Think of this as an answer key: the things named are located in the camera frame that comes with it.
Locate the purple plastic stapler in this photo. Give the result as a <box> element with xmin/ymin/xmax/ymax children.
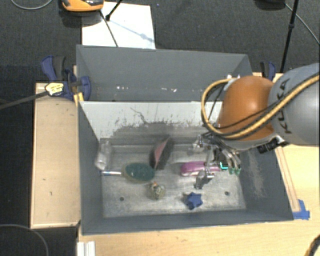
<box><xmin>179</xmin><ymin>161</ymin><xmax>222</xmax><ymax>177</ymax></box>

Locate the blue star toy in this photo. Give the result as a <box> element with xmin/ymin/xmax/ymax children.
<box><xmin>183</xmin><ymin>191</ymin><xmax>204</xmax><ymax>211</ymax></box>

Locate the grey metal bin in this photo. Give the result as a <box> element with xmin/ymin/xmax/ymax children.
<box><xmin>75</xmin><ymin>44</ymin><xmax>295</xmax><ymax>236</ymax></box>

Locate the black cylinder on white bracket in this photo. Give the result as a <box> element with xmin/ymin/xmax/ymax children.
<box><xmin>256</xmin><ymin>135</ymin><xmax>286</xmax><ymax>154</ymax></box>

